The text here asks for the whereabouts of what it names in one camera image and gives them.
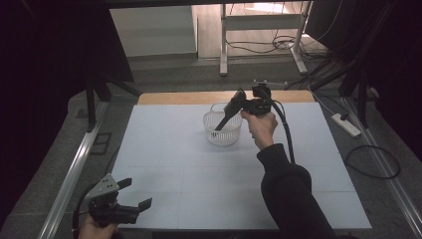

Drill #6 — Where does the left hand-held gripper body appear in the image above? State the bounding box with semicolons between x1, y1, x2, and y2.
86;173;140;229

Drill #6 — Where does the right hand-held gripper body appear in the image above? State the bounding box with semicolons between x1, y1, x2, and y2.
244;79;289;118

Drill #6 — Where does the white plastic basket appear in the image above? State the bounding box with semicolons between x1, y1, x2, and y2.
202;102;244;147

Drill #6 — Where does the person's right hand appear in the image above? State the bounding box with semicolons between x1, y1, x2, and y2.
241;110;279;151

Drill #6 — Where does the person's left hand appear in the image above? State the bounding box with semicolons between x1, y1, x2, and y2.
78;215;119;239

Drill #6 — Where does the black floor socket plate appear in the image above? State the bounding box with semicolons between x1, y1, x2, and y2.
90;131;113;156

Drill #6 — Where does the white table mat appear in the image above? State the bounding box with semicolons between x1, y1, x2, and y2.
107;102;372;231

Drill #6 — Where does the black metal stand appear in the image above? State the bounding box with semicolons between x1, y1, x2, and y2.
311;58;380;129
85;75;143;132

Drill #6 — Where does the white power strip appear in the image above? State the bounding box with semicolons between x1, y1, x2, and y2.
331;113;362;138

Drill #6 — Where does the dark curtain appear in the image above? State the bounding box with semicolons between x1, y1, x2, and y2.
0;0;135;230
305;0;422;160

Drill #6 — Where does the left hand-held gripper cable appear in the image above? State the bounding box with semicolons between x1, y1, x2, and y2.
72;180;103;239

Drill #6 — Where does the hand-held gripper cable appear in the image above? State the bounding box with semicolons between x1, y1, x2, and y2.
262;87;297;165
72;180;103;239

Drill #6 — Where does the right hand-held gripper cable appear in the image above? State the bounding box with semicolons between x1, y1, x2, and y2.
262;87;297;165

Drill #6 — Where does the aluminium rail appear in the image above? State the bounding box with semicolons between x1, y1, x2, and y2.
340;97;422;239
37;101;109;239

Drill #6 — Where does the white cable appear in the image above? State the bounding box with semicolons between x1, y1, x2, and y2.
308;87;336;117

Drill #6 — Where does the tangle of black cables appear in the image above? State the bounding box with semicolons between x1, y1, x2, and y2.
225;31;331;62

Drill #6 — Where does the white desk frame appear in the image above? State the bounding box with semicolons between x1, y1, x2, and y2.
219;0;314;78

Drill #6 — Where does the black looped floor cable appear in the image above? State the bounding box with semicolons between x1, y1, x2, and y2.
343;144;401;180

